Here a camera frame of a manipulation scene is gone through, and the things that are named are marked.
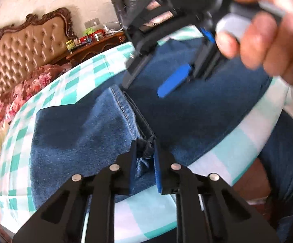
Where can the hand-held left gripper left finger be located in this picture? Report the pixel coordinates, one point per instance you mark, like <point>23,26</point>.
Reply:
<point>126,172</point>

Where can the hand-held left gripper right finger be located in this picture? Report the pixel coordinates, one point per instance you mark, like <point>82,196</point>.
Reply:
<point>159,172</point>

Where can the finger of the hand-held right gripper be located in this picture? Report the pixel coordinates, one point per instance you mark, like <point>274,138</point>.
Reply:
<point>174,79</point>
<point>136,69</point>

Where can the blue denim pants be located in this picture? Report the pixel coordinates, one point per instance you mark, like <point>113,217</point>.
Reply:
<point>85,136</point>

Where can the person's right hand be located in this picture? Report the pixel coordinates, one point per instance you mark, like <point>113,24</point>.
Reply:
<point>268,45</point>

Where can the dark wooden nightstand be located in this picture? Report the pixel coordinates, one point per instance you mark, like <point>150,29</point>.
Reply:
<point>95,48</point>

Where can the white power strip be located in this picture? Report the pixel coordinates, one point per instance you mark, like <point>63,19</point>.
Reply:
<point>109,31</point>

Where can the teal checkered tablecloth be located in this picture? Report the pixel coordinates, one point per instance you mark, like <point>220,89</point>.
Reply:
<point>212,157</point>

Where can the red small box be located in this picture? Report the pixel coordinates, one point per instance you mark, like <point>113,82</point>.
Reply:
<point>83,40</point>

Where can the green packet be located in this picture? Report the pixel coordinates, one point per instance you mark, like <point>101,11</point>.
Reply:
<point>88,31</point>

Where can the yellow-lid jar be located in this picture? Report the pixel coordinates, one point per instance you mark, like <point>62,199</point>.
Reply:
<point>70,45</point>

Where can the tufted leather bed headboard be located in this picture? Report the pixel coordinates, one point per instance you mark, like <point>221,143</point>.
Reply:
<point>22,55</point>

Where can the floral quilt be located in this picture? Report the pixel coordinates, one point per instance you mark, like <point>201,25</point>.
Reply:
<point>22,91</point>

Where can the person's leg in jeans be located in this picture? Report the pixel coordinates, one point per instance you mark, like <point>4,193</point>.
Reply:
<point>288,162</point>

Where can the grey wall outlet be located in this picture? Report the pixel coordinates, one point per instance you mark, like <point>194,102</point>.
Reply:
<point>91,23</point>

